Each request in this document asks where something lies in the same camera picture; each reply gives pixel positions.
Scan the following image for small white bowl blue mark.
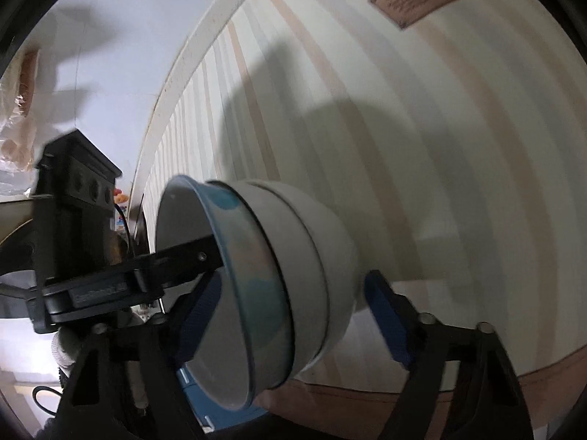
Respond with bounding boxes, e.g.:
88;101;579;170
155;175;294;411

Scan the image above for white ceramic bowl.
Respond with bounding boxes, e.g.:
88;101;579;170
250;180;360;359

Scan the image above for large white bowl dark rim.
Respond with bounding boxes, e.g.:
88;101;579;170
215;182;329;380

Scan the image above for striped table mat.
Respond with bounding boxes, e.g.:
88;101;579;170
132;0;586;374

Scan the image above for black camera box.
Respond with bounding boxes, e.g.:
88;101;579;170
33;129;121;289

